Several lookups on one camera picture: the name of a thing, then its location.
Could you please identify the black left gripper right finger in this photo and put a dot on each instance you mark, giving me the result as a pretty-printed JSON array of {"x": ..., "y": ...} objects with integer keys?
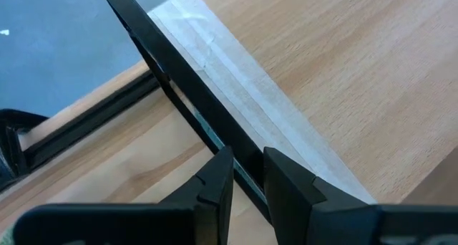
[{"x": 322, "y": 216}]

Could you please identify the wooden shelf with black frame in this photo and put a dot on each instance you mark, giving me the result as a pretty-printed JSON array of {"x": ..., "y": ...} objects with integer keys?
[{"x": 340, "y": 76}]

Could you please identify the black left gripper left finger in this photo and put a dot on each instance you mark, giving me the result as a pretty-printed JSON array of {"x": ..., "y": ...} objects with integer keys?
[{"x": 179, "y": 220}]

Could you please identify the white floor scrap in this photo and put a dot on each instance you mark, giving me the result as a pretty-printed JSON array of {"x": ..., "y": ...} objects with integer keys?
[{"x": 4, "y": 32}]

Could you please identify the black aluminium table frame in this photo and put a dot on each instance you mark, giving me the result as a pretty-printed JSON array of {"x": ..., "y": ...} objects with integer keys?
[{"x": 89, "y": 119}]

